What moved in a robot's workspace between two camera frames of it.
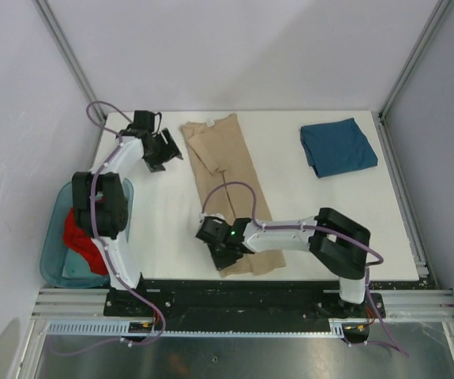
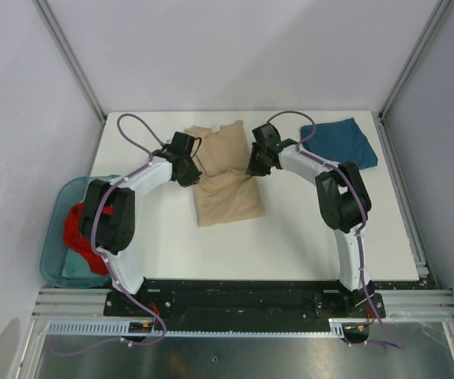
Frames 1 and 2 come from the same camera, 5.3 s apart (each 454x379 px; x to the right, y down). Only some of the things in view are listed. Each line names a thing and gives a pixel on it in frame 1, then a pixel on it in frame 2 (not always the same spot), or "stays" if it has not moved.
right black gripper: (221, 262) → (254, 167)
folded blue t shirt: (337, 148) stays
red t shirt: (78, 240) stays
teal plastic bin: (63, 266) stays
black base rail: (140, 305) stays
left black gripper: (156, 164) → (193, 178)
